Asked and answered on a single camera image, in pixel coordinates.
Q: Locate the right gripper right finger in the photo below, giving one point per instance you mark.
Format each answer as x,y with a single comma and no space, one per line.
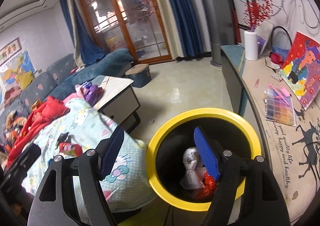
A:
262,202

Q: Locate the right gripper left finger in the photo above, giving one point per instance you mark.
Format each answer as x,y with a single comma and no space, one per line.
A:
55,199

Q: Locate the red plastic bag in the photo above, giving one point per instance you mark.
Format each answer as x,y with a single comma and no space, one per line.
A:
206,194

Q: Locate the red candy tube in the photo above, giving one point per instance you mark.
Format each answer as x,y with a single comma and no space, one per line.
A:
70,149

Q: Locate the green black snack wrapper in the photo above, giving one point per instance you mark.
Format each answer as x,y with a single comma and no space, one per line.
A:
64,138

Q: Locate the yellow rimmed black trash bin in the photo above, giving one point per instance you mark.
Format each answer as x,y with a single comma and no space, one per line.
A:
216,133

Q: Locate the clothes pile on sofa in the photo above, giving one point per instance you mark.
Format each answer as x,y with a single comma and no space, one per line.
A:
13,125

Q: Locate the tv cabinet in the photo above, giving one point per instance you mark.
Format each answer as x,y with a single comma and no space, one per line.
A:
291,151

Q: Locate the red blanket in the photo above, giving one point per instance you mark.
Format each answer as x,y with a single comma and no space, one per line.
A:
41,117

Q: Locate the golden gift bag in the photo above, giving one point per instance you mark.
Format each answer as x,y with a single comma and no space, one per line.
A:
36,105

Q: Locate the hello kitty blue bedsheet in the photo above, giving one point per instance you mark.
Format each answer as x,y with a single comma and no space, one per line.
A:
125,189

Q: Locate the yellow cushion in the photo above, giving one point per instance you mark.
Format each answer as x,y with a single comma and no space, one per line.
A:
23,80

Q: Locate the bead organizer box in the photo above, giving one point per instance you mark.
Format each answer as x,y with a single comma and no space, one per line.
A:
279,109

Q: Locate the china map poster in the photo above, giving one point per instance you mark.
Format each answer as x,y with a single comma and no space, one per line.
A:
19,64

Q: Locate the blue grey sofa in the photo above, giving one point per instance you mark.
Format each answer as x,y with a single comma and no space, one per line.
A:
59,81

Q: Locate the white top coffee table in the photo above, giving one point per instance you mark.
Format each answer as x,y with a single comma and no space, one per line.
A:
118,101

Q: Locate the framed embroidery picture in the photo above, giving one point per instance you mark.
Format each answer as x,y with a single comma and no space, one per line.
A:
10,50

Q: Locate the left blue curtain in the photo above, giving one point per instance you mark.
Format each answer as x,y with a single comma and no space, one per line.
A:
86,52

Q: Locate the blue curtain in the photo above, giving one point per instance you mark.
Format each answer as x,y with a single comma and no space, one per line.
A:
86,52
181,28

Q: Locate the blue round stool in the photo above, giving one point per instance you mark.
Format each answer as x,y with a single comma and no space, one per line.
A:
140,74

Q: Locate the black hoop basket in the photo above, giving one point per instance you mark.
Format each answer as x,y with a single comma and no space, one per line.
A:
277,48

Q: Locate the right blue curtain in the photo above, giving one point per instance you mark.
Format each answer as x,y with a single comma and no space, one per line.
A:
181,28

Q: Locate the white vase red berries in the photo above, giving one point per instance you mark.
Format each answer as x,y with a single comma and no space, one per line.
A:
257,16

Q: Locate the wooden glass sliding door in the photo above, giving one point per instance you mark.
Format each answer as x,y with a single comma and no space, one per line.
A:
133,24

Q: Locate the silver tower air conditioner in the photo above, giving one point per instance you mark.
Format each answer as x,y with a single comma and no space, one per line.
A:
220,26

